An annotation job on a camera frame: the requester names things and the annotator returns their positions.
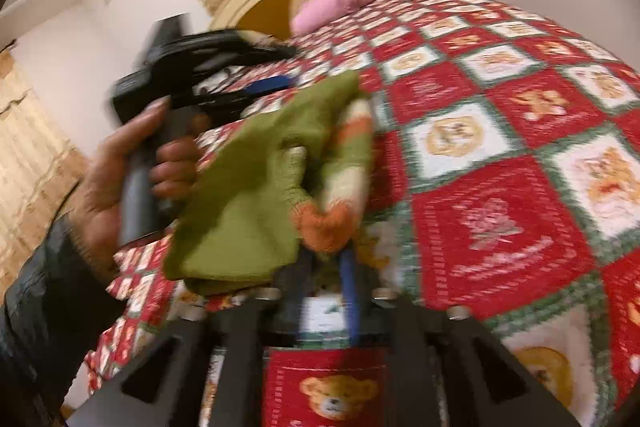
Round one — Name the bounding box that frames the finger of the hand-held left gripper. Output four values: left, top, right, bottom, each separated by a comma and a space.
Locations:
197, 38, 299, 75
171, 76, 294, 112

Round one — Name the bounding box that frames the person's left forearm dark sleeve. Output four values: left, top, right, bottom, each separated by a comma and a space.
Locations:
0, 213, 127, 427

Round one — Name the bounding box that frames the red patchwork bear blanket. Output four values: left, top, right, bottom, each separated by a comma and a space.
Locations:
84, 0, 640, 427

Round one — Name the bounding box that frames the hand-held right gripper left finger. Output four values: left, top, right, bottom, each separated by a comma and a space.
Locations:
65, 256, 314, 427

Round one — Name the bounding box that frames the green striped knit sweater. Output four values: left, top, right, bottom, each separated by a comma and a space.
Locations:
162, 69, 377, 296

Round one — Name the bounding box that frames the person's left hand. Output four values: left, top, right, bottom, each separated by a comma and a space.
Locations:
67, 99, 212, 281

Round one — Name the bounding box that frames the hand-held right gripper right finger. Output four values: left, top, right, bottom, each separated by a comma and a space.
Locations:
337, 249, 581, 427

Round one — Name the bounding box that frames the pink pillow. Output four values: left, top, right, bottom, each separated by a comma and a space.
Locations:
289, 0, 396, 36

